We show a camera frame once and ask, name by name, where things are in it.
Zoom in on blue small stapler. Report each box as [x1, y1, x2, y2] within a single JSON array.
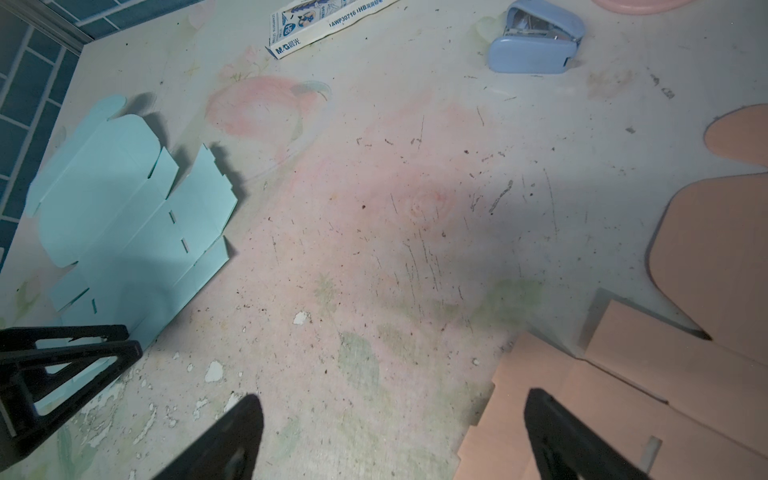
[[487, 0, 586, 75]]

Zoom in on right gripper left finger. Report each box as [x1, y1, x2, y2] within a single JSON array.
[[155, 394, 264, 480]]

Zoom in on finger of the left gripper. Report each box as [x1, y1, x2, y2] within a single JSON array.
[[1, 340, 142, 470], [1, 325, 131, 354]]

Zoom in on pink pen cup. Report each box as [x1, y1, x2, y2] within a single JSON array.
[[593, 0, 693, 15]]

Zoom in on white pencil box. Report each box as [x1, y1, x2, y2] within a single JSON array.
[[266, 0, 397, 59]]

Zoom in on light blue paper box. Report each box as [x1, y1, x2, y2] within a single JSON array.
[[24, 95, 237, 347]]

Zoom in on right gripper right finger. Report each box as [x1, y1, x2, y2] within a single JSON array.
[[523, 388, 648, 480]]

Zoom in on pink flat paper box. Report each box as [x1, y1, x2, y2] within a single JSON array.
[[454, 103, 768, 480]]

